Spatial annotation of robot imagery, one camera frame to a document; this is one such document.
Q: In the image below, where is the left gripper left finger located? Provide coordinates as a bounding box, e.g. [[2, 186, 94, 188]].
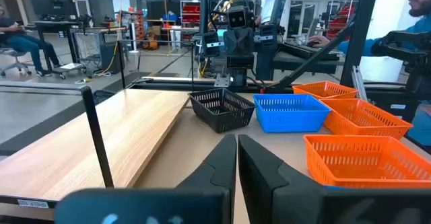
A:
[[55, 133, 238, 224]]

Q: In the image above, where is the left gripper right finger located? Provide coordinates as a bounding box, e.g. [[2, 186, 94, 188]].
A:
[[238, 135, 431, 224]]

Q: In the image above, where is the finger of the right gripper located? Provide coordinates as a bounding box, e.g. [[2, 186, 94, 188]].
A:
[[254, 24, 278, 52], [201, 31, 225, 59]]

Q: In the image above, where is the black plastic basket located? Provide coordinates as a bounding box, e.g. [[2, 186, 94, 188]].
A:
[[187, 87, 257, 134]]

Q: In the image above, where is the blue plastic basket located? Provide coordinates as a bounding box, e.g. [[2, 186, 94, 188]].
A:
[[252, 93, 333, 133]]

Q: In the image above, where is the orange plastic basket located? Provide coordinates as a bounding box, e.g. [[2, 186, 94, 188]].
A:
[[319, 98, 414, 141], [302, 134, 431, 190], [292, 80, 360, 100]]

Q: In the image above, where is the light wooden shelf board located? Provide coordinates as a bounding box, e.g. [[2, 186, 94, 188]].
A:
[[0, 88, 190, 201]]

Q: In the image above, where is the white shelf label sticker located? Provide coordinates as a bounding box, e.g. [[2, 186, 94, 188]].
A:
[[18, 199, 50, 209]]

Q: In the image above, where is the red bin rack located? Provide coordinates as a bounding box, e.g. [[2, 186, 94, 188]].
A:
[[327, 3, 356, 40], [180, 0, 202, 28]]

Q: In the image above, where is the black keyboard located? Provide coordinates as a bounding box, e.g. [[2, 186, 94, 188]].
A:
[[279, 41, 341, 61]]

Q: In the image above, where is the black work desk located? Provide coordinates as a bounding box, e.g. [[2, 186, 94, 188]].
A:
[[272, 50, 346, 75]]

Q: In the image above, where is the black standing desk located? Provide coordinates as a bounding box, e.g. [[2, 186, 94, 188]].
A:
[[33, 20, 87, 80]]

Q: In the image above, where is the black computer monitor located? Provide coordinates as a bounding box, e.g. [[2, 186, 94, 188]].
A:
[[27, 0, 77, 16]]

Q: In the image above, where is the grey office chair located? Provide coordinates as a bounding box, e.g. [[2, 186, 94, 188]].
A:
[[0, 47, 33, 77]]

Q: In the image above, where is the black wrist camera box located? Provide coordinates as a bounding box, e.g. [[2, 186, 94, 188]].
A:
[[227, 5, 255, 30]]

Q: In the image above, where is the black frame post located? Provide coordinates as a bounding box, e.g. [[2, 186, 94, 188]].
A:
[[339, 0, 381, 87], [199, 0, 210, 80]]

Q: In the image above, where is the black diagonal frame strut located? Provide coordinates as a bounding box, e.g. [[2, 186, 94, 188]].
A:
[[261, 22, 356, 94]]

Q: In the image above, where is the yellow floor cable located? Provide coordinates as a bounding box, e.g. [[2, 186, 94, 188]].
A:
[[100, 42, 119, 77]]

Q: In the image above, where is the black articulated mount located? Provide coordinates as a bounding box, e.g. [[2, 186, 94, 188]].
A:
[[370, 30, 431, 96]]

